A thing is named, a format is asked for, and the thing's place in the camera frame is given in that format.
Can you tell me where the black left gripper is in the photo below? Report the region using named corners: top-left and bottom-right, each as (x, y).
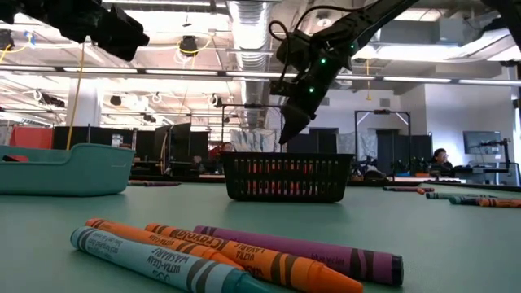
top-left (24, 0), bottom-right (151, 63)

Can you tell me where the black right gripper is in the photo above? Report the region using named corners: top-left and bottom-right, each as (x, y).
top-left (269, 29), bottom-right (352, 146)

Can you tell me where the orange crayon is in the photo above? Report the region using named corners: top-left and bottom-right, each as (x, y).
top-left (479, 198), bottom-right (521, 209)
top-left (84, 217), bottom-right (245, 272)
top-left (144, 222), bottom-right (365, 293)

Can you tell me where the black cabinet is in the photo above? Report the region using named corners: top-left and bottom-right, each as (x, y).
top-left (287, 128), bottom-right (339, 155)

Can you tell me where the black plastic basket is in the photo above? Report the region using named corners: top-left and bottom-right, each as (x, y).
top-left (221, 151), bottom-right (355, 203)

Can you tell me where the black partition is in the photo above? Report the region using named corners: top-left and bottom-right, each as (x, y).
top-left (52, 125), bottom-right (135, 151)

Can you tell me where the black monitor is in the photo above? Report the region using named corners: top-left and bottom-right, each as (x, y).
top-left (153, 122), bottom-right (192, 164)

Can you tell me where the red partition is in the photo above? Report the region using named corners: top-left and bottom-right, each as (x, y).
top-left (8, 125), bottom-right (55, 150)

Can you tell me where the person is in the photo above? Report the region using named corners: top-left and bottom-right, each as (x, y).
top-left (430, 147), bottom-right (453, 174)

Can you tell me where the black robot stand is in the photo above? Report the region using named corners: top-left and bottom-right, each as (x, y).
top-left (479, 138), bottom-right (513, 186)

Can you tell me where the black metal rig frame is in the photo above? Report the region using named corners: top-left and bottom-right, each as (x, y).
top-left (221, 103), bottom-right (285, 154)
top-left (354, 108), bottom-right (412, 172)

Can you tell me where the wall monitor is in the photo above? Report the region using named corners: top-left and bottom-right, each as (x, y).
top-left (462, 130), bottom-right (502, 155)

